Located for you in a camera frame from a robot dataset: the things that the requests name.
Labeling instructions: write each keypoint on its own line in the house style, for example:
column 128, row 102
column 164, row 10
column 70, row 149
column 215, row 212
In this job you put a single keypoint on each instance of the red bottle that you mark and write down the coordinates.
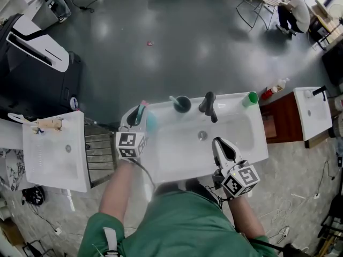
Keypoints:
column 268, row 93

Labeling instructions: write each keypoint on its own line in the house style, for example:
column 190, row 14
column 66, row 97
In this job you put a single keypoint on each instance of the bamboo toothbrush holder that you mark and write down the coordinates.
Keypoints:
column 51, row 124

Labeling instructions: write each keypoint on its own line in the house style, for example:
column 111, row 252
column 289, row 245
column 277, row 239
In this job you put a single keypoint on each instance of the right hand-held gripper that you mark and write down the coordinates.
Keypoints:
column 241, row 181

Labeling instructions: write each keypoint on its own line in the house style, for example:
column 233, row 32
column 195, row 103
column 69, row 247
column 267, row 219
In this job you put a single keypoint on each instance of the black and white machine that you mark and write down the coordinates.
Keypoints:
column 34, row 74

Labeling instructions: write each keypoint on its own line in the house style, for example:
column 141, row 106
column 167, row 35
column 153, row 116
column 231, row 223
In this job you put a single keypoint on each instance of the person's left forearm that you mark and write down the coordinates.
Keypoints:
column 118, row 189

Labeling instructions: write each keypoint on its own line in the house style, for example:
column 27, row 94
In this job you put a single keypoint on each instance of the wooden slat rack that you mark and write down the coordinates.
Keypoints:
column 99, row 154

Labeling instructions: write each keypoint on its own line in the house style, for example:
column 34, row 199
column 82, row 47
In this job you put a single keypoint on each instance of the small white sink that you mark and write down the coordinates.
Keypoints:
column 313, row 116

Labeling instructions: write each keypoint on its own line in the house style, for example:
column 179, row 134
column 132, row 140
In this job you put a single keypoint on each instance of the person's right forearm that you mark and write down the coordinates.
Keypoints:
column 246, row 215

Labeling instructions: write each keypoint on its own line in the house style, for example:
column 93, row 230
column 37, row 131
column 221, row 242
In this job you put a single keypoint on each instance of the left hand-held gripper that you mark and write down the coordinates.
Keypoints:
column 131, row 146

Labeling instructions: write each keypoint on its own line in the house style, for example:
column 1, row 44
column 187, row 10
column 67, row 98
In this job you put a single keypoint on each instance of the teal cup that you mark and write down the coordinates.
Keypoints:
column 183, row 105

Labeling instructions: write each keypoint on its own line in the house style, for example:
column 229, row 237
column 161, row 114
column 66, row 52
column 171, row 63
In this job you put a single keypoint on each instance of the marble counter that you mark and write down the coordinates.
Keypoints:
column 12, row 167

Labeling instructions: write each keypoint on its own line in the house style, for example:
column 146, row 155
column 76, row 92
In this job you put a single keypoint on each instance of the black round floor device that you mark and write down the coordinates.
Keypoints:
column 34, row 195

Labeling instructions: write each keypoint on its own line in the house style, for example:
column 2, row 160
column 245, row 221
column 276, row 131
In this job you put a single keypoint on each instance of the square white sink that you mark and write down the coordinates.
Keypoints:
column 53, row 154

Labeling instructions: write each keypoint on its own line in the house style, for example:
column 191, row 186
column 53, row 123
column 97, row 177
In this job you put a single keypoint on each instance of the brown wooden cabinet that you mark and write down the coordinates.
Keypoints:
column 284, row 122

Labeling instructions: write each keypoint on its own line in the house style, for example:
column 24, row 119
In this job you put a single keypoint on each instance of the person's green shirt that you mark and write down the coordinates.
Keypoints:
column 182, row 223

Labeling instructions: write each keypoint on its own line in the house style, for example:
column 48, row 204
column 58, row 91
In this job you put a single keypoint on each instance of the white desk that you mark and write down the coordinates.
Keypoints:
column 43, row 12

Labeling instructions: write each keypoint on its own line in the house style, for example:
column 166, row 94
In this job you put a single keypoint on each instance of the slim black faucet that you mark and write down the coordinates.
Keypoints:
column 320, row 91

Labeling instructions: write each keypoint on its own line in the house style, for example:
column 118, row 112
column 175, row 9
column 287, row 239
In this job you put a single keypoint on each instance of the thick black faucet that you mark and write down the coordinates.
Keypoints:
column 207, row 103

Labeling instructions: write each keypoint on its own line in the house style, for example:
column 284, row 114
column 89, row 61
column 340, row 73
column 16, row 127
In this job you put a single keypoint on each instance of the pink scrap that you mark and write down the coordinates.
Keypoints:
column 150, row 43

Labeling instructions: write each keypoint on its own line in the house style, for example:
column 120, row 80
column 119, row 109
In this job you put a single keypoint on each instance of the teal toothbrush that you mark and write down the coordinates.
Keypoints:
column 173, row 99

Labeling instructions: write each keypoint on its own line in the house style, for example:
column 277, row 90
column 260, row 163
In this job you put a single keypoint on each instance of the wide white sink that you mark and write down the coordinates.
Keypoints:
column 187, row 154

